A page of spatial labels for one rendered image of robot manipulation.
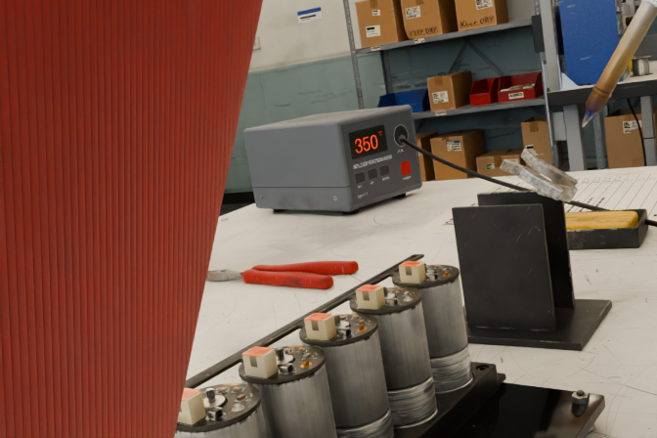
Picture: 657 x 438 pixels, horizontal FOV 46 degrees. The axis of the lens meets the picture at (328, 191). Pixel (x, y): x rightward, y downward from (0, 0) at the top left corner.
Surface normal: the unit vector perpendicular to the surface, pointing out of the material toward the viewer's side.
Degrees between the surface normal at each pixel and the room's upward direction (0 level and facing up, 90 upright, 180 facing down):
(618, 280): 0
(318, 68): 90
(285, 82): 90
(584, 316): 0
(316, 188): 90
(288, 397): 90
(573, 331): 0
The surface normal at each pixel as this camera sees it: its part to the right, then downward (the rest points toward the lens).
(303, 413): 0.36, 0.08
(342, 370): 0.02, 0.14
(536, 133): -0.39, 0.20
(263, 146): -0.72, 0.22
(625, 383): -0.15, -0.98
